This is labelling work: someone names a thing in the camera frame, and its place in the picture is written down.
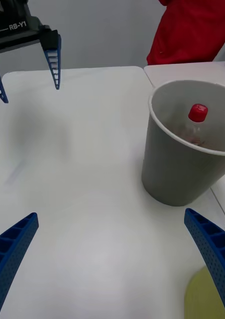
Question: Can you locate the clear bottle with red cap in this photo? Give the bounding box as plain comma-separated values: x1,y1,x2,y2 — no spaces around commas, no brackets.
167,104,209,148

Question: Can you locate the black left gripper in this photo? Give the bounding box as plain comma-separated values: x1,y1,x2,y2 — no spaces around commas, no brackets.
0,0,62,104

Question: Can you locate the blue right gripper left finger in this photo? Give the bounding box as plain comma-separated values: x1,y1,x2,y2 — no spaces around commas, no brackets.
0,212,39,319

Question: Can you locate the yellow-green waste bin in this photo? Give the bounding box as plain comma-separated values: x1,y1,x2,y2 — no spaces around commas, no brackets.
185,265,225,319

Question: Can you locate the person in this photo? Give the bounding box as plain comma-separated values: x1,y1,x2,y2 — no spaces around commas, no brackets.
146,0,225,66

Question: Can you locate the grey waste bin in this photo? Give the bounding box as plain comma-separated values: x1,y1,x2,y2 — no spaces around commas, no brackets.
141,79,225,207

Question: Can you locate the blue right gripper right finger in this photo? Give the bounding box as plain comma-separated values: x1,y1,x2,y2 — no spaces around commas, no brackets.
184,208,225,319

